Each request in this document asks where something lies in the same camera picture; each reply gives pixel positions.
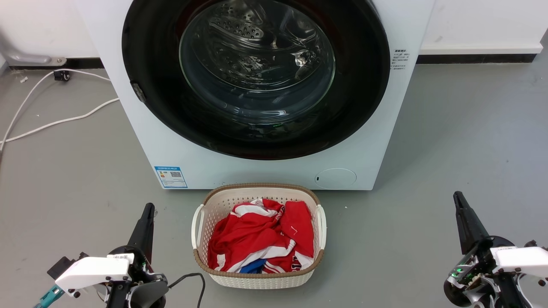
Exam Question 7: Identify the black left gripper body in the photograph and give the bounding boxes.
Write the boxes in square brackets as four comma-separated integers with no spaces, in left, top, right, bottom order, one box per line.
[105,245,169,308]

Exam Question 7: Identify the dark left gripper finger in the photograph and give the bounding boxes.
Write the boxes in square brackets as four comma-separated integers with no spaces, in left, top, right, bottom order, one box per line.
[127,204,150,262]
[144,203,155,264]

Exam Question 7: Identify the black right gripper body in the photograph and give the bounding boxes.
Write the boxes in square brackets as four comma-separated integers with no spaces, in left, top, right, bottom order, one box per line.
[443,235,548,308]

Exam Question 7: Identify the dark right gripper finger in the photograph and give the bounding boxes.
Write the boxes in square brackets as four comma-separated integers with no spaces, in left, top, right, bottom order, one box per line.
[459,192,491,249]
[453,191,477,255]

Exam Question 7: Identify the black round glass washer door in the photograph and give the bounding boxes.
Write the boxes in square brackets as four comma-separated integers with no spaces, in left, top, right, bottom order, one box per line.
[122,0,391,161]

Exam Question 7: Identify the white front-load washing machine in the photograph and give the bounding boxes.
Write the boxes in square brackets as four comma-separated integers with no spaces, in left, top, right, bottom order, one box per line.
[73,0,436,191]

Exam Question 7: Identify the blue energy label sticker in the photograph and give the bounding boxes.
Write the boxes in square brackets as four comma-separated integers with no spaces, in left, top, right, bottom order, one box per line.
[154,166,188,189]

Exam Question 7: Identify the red and white jersey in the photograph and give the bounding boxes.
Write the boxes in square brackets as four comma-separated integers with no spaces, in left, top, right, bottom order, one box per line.
[207,198,315,274]

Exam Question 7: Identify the blue garment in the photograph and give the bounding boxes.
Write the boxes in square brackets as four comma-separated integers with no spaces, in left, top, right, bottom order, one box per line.
[239,258,267,274]

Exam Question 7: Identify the cream perforated plastic laundry basket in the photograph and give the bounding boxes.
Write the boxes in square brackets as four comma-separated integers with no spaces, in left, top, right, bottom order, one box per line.
[191,183,327,290]

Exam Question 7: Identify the steel perforated washer drum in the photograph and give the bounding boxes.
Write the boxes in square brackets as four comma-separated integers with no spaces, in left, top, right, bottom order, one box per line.
[180,0,336,92]

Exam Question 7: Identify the white power cable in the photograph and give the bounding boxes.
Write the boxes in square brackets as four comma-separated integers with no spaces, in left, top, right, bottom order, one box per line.
[0,68,120,151]

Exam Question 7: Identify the grey metal floor bracket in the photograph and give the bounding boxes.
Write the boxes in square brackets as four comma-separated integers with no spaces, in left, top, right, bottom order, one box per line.
[6,52,67,67]

